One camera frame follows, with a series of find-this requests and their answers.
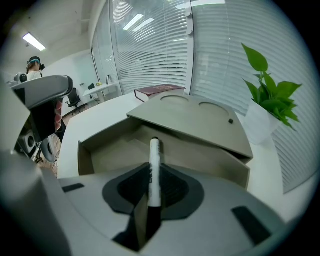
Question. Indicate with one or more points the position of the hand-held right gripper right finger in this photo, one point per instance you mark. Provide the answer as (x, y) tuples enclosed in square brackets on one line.
[(212, 225)]

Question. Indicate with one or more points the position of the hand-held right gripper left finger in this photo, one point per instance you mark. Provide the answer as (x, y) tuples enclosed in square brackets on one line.
[(87, 212)]

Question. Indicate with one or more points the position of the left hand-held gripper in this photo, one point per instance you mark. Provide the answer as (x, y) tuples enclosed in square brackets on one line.
[(42, 92)]

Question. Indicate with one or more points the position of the white and black marker pen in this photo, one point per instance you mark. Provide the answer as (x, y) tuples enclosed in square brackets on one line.
[(155, 175)]

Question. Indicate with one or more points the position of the grey box with hinged lid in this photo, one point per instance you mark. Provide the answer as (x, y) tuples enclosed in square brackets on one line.
[(190, 120)]

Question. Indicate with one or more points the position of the white desk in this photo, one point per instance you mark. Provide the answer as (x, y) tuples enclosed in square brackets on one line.
[(82, 125)]

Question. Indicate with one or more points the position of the person's left hand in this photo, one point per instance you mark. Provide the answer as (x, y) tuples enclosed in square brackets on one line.
[(59, 113)]

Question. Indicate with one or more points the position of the black office chair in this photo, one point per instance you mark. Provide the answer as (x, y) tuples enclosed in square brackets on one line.
[(73, 98)]

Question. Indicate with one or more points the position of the black laptop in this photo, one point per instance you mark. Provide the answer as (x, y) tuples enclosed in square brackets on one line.
[(91, 86)]

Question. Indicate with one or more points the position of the ceiling light panel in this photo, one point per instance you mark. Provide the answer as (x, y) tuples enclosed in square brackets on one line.
[(34, 41)]

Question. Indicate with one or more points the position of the small white table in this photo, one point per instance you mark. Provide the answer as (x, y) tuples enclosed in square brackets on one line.
[(100, 89)]

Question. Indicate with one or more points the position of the dark red hardcover book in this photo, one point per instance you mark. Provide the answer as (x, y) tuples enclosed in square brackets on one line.
[(157, 90)]

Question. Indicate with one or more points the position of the white window blinds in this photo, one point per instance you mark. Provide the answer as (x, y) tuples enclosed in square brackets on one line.
[(155, 50), (237, 62)]

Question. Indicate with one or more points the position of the green plant in white pot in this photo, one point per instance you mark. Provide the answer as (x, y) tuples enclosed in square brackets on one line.
[(270, 100)]

